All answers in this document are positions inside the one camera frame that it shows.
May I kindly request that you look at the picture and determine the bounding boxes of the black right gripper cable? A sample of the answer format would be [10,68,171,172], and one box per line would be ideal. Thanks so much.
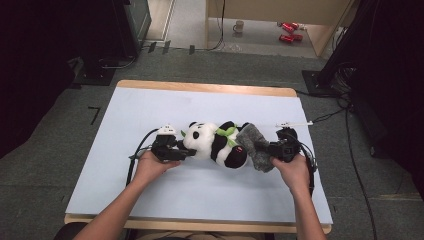
[297,141,318,198]

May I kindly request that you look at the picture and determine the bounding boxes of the person's legs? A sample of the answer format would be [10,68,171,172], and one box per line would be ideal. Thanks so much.
[54,221,276,240]

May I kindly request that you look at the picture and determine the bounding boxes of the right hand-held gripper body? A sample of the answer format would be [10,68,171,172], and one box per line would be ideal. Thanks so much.
[268,120,315,164]

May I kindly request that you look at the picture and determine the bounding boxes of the person's right hand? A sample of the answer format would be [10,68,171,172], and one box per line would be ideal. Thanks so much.
[271,154,311,195]

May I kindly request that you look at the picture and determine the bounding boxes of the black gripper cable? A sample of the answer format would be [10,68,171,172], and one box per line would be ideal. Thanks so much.
[297,141,318,198]
[125,128,160,187]

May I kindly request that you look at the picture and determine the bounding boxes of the long black floor cable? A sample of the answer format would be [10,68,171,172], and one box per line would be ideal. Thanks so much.
[311,106,379,240]

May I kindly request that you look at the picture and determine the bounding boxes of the grey fuzzy cloth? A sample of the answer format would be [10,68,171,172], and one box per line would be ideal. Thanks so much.
[235,122,276,174]

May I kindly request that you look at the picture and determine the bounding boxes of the black stand base with cables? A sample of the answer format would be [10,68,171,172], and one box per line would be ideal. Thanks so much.
[301,61,355,98]

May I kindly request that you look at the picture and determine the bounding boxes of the wooden cabinet frame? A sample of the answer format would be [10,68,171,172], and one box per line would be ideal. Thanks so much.
[204,0,355,58]

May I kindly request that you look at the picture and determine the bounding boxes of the black and white panda plush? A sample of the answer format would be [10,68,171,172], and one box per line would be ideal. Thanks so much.
[176,120,250,170]

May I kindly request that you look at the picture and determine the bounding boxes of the person's left hand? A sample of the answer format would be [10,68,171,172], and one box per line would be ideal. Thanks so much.
[132,151,183,188]

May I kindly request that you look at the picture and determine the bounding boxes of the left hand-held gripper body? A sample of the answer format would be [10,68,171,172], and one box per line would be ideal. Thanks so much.
[151,123,183,164]

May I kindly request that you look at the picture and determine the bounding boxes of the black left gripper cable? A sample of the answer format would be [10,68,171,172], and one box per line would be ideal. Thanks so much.
[125,128,160,187]

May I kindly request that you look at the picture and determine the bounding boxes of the black hanging cable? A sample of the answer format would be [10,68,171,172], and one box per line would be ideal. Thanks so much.
[205,0,226,52]

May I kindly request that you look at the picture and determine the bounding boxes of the dark cabinet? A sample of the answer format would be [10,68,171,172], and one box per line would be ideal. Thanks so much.
[112,0,153,58]

